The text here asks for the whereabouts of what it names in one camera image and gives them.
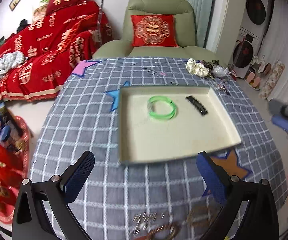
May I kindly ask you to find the dark patterned scrunchie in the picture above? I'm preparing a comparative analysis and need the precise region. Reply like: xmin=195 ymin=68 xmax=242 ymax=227
xmin=201 ymin=60 xmax=219 ymax=79

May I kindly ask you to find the silver chain earring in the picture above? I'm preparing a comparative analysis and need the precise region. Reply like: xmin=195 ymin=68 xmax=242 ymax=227
xmin=131 ymin=211 xmax=169 ymax=236

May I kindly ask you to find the upper washing machine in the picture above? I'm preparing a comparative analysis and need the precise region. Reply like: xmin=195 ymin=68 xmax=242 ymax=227
xmin=241 ymin=0 xmax=270 ymax=39

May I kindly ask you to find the red embroidered cushion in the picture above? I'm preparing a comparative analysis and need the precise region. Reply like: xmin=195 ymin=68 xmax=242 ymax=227
xmin=131 ymin=15 xmax=178 ymax=47

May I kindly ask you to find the green leather armchair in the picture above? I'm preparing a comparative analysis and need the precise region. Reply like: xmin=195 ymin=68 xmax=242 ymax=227
xmin=92 ymin=0 xmax=227 ymax=67

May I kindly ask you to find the cream shallow tray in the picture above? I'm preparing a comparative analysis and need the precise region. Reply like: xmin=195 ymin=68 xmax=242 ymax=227
xmin=118 ymin=86 xmax=242 ymax=165

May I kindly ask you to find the black hair clip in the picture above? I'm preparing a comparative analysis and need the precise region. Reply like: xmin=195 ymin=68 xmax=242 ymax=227
xmin=186 ymin=96 xmax=208 ymax=116

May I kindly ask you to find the washing machine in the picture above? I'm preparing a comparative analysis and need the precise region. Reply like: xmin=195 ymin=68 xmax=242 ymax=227
xmin=228 ymin=27 xmax=260 ymax=79
xmin=241 ymin=0 xmax=270 ymax=39

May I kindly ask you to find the orange star sticker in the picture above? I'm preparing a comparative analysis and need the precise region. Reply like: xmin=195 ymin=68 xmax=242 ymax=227
xmin=202 ymin=150 xmax=252 ymax=197

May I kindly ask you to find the grey checked tablecloth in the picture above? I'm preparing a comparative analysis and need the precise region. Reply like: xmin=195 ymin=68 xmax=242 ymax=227
xmin=30 ymin=57 xmax=288 ymax=239

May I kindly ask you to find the green translucent bangle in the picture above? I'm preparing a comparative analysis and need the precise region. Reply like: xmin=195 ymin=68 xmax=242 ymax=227
xmin=147 ymin=95 xmax=177 ymax=120

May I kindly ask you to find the lower washing machine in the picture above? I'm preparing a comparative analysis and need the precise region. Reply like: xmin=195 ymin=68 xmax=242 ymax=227
xmin=228 ymin=27 xmax=260 ymax=79

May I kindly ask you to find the red bedspread bed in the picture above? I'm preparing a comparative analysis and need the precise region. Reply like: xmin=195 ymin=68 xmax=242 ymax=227
xmin=0 ymin=1 xmax=113 ymax=101

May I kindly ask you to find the slippers rack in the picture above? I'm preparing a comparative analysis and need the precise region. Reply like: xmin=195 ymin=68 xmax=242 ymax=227
xmin=244 ymin=56 xmax=285 ymax=99

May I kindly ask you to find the grey crumpled cloth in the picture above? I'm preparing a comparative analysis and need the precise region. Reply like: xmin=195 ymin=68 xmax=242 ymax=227
xmin=0 ymin=51 xmax=25 ymax=80

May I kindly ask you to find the cream scrunchie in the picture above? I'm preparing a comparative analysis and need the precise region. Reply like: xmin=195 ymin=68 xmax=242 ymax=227
xmin=186 ymin=58 xmax=209 ymax=77

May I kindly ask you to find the pink star sticker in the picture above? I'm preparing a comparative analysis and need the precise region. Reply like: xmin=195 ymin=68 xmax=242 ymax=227
xmin=71 ymin=60 xmax=101 ymax=77

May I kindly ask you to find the clear plastic bag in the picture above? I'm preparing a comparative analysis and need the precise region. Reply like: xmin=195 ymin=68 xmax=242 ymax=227
xmin=212 ymin=65 xmax=230 ymax=78

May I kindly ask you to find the blue star sticker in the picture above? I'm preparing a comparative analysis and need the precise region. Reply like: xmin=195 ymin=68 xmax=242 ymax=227
xmin=105 ymin=81 xmax=130 ymax=112

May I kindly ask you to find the small framed picture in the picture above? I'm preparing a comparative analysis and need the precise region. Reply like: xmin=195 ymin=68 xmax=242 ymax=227
xmin=9 ymin=0 xmax=20 ymax=11

